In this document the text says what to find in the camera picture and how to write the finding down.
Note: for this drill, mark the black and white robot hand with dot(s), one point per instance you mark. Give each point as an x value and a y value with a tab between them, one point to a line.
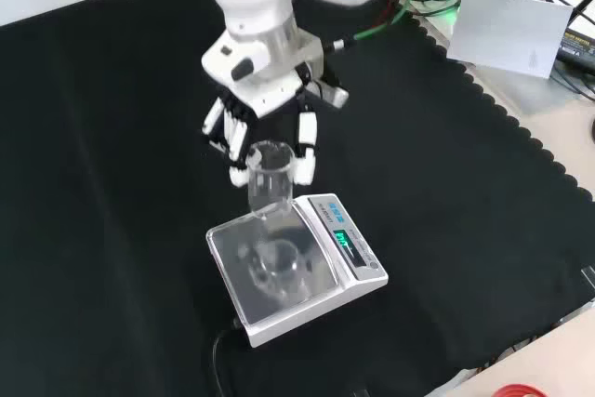
260	90

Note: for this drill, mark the clear glass beaker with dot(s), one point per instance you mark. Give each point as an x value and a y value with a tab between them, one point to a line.
269	178

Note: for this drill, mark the white electronic balance steel pan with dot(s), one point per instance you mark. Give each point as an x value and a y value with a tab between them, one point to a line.
297	267

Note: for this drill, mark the black cloth bench cover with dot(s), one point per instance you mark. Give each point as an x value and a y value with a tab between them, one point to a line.
116	183

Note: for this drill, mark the pale board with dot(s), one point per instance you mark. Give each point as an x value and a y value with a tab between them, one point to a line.
509	36

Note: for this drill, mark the black power adapter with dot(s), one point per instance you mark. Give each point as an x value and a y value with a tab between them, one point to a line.
576	50

